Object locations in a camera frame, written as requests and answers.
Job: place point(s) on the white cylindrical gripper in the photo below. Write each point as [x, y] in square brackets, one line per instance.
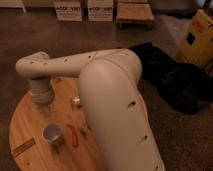
[44, 98]

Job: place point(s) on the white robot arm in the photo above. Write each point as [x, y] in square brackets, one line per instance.
[114, 107]

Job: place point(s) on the grey ceramic cup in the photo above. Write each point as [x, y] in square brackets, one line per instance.
[53, 134]

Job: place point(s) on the round wooden table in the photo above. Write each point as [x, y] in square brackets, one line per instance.
[28, 121]

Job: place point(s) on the red chili pepper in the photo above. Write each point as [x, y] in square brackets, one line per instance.
[74, 135]

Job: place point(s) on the wooden ruler strip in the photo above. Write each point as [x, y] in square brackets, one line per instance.
[23, 147]

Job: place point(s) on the left white cardboard box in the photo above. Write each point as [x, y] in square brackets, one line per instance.
[68, 10]

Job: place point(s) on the white cardboard box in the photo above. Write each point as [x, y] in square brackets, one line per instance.
[100, 10]
[68, 10]

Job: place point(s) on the right white cardboard box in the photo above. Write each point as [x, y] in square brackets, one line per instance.
[100, 10]

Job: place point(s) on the wooden dolly cart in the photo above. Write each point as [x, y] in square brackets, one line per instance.
[134, 13]

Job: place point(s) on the black cloth on floor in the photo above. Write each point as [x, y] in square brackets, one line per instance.
[184, 86]

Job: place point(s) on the yellow cardboard box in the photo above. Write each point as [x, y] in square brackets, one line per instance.
[197, 44]

